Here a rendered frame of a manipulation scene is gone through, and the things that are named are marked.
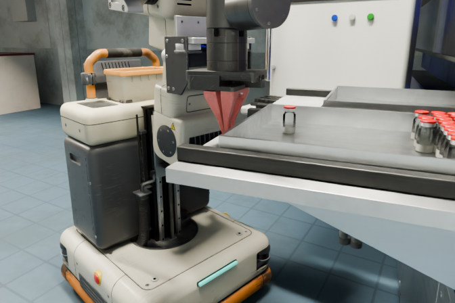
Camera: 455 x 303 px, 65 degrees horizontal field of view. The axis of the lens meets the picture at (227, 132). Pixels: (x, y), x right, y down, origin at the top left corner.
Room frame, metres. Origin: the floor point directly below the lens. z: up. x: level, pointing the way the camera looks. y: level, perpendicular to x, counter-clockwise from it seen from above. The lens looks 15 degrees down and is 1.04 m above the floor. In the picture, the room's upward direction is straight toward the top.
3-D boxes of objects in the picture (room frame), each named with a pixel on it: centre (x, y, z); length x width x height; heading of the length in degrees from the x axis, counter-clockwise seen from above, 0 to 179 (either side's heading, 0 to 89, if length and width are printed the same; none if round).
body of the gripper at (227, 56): (0.51, 0.00, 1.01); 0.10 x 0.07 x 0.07; 69
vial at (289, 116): (0.59, -0.10, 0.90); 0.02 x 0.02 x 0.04
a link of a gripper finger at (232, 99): (0.52, 0.01, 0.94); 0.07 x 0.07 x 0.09; 69
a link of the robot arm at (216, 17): (0.51, 0.00, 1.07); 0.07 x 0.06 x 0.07; 31
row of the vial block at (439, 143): (0.47, -0.30, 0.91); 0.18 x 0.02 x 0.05; 158
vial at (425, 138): (0.49, -0.28, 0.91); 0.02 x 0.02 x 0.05
